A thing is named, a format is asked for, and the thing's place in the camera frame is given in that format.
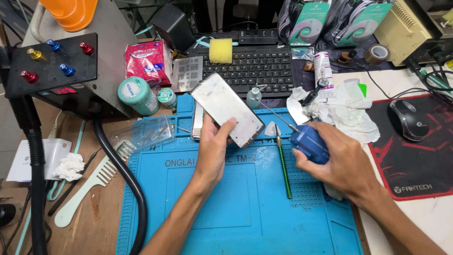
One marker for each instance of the black keyboard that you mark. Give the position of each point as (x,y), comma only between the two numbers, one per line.
(254,70)

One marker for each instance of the yellow sponge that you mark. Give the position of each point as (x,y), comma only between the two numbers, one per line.
(220,51)

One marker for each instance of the silver phone frame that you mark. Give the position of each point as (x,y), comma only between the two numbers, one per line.
(196,122)

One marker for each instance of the red knob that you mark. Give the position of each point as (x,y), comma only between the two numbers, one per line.
(29,76)
(87,48)

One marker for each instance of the person's right hand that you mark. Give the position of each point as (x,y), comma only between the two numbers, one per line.
(345,166)

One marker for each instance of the small teal paste jar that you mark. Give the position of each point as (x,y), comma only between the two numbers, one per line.
(167,97)

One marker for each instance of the small crumpled white tissue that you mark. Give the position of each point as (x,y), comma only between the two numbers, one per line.
(69,166)

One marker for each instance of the phone display panel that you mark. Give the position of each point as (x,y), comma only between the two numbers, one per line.
(226,106)

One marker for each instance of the beige equipment box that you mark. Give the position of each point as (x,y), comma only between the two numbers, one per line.
(403,33)

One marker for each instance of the blue silicone repair mat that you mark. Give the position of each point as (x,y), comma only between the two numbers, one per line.
(226,212)

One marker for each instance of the black speaker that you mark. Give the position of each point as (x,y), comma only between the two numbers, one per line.
(173,26)

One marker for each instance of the white flat box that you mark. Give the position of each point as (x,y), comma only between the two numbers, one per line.
(56,148)

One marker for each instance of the small clear packet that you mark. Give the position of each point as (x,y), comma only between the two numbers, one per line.
(302,53)

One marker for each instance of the clear plastic parts bag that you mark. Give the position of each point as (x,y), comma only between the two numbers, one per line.
(141,133)

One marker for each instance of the mint green comb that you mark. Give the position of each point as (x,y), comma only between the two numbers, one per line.
(92,184)

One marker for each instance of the clear dropper bottle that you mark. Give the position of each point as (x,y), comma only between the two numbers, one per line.
(253,98)

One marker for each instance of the grey rework station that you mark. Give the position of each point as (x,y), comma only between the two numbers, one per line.
(109,53)

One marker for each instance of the person's left hand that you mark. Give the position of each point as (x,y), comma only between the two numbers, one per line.
(212,152)

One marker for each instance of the black computer mouse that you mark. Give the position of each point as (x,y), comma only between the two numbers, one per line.
(408,120)

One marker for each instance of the black screwdriver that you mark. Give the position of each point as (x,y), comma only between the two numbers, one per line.
(314,92)

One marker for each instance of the gold knob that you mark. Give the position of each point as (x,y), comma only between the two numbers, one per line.
(35,54)

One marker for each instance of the black and red mouse pad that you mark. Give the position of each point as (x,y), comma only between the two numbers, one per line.
(417,166)

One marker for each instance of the heap of crumpled white tissues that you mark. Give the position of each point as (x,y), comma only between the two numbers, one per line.
(354,113)

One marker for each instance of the black tweezers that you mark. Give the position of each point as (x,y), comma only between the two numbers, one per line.
(70,187)

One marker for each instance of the metal stencil plate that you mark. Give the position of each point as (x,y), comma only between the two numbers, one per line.
(187,73)

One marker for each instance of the white glue tube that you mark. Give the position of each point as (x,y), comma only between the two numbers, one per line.
(322,69)

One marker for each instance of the black usb hub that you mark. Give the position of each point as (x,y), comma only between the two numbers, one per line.
(258,36)

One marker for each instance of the large teal paste jar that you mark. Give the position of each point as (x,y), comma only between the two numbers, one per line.
(136,95)

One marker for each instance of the green precision screwdriver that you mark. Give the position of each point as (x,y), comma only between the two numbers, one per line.
(284,166)

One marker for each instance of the orange plastic cup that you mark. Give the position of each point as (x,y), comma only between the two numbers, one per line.
(70,12)

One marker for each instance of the blue knob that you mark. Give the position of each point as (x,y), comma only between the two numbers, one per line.
(53,45)
(67,70)

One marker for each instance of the pink tissue pack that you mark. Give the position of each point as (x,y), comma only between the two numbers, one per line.
(148,62)

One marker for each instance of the blue needle squeeze bottle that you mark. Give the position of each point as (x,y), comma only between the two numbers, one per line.
(309,143)

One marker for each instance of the white triangular opening pick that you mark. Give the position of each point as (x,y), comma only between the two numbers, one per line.
(272,129)

